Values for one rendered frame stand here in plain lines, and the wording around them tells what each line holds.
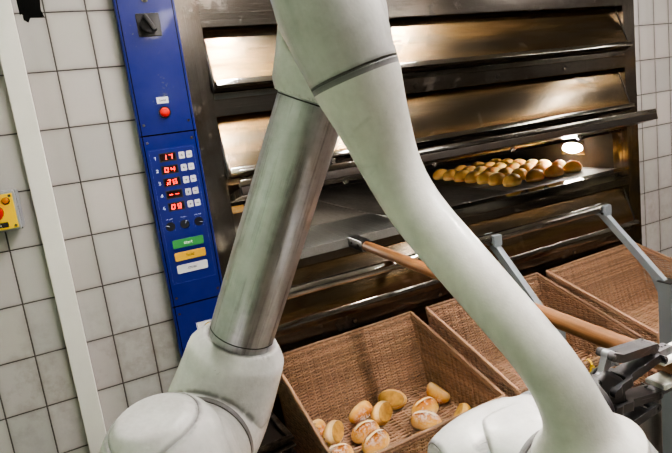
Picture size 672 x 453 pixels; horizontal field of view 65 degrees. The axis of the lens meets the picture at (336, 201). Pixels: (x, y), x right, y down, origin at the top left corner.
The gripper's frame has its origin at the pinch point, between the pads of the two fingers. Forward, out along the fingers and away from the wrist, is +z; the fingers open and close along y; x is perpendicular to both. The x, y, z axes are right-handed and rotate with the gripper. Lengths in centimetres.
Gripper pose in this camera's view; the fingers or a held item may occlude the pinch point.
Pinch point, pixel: (670, 364)
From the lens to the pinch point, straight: 93.4
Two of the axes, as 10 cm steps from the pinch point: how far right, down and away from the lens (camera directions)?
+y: 1.3, 9.8, 1.6
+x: 4.3, 0.9, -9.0
